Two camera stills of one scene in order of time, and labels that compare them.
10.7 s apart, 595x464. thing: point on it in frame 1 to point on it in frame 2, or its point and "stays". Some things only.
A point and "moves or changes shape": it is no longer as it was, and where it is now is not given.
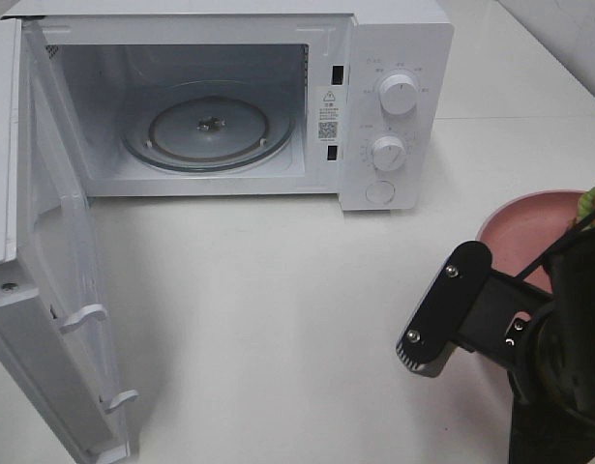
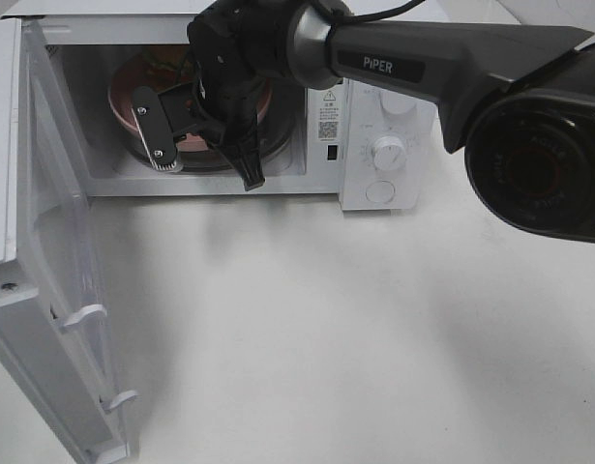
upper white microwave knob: [399, 94] stays
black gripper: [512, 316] to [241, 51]
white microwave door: [43, 289] stays
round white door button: [380, 191] stays
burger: [590, 201] moves or changes shape
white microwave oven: [254, 98] stays
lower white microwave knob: [389, 153] stays
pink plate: [519, 230] to [122, 85]
